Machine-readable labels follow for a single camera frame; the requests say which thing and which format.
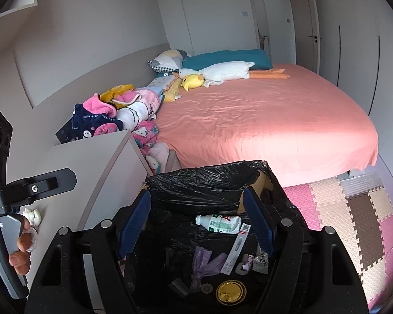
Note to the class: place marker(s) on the yellow long plush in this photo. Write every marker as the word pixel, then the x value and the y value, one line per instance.
pixel 172 93

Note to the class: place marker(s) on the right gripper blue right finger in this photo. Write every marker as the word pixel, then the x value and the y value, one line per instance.
pixel 264 228

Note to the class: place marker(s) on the white AD milk bottle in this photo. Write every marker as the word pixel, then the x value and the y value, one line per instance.
pixel 220 223

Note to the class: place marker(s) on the pink bed sheet mattress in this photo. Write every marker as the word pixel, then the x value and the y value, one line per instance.
pixel 304 127

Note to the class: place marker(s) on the yellow duck plush toy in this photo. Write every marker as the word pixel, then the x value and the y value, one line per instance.
pixel 192 82

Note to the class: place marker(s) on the white door with handle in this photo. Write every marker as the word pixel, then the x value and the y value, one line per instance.
pixel 288 31

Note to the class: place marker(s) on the navy pink clothes pile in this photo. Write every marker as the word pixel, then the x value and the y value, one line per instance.
pixel 124 108

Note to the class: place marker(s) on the white crumpled tissue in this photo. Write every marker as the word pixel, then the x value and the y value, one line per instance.
pixel 33 216

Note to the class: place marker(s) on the foam puzzle floor mat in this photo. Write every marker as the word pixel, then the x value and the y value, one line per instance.
pixel 361 212

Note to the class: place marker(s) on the white long carton box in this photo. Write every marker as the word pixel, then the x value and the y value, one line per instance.
pixel 236 249

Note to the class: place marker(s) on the cardboard bin box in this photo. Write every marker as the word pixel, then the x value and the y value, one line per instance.
pixel 263 182

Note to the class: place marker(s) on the black wall socket panel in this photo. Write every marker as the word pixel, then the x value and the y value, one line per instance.
pixel 65 133

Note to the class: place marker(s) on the patterned grey pillow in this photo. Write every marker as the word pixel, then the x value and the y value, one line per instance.
pixel 169 61

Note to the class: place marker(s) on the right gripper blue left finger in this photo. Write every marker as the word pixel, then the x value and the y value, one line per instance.
pixel 133 219

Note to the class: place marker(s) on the grey printed wrapper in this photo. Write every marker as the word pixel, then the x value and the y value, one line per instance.
pixel 258 263

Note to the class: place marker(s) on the gold foil bowl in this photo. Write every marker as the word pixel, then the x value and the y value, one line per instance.
pixel 231 292

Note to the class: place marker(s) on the teal pillow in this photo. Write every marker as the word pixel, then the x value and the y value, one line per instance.
pixel 256 56

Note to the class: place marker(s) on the purple bag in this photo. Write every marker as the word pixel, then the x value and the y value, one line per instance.
pixel 203 265

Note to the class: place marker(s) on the black trash bag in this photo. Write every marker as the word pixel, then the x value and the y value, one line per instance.
pixel 213 241

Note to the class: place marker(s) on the white goose plush toy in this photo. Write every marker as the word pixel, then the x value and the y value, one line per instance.
pixel 236 70

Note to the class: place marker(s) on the person's left hand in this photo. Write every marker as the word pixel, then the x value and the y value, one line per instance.
pixel 20 260

